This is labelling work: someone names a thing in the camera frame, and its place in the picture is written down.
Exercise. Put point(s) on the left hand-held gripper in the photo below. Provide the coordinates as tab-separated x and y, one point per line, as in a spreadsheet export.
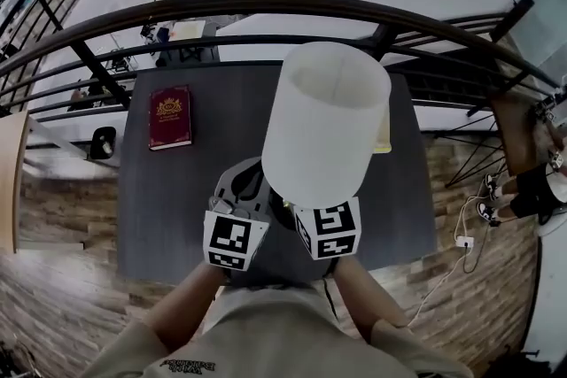
230	234

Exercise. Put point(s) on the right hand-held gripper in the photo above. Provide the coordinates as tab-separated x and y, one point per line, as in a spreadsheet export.
332	230

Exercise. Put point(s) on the person's left forearm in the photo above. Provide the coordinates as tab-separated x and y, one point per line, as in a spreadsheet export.
186	305

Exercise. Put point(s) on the person's right forearm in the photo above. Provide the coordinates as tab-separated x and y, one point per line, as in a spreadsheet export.
363	301

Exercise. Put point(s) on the dark grey table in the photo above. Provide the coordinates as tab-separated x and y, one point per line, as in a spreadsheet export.
177	208

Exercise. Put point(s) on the yellow book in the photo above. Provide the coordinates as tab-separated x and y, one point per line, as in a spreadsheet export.
383	137

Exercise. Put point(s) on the person's beige t-shirt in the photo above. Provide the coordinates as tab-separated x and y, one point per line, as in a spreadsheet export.
274	336

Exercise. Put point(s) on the red hardcover book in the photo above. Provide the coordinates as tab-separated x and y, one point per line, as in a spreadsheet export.
170	119

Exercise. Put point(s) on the white power strip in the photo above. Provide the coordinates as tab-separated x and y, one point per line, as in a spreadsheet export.
465	241

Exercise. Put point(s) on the brown wooden side table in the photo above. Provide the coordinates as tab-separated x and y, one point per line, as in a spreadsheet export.
516	133

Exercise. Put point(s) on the light wooden board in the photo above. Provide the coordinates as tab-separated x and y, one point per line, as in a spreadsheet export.
11	172

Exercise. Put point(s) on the black metal railing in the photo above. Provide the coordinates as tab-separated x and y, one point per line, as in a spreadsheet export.
266	4

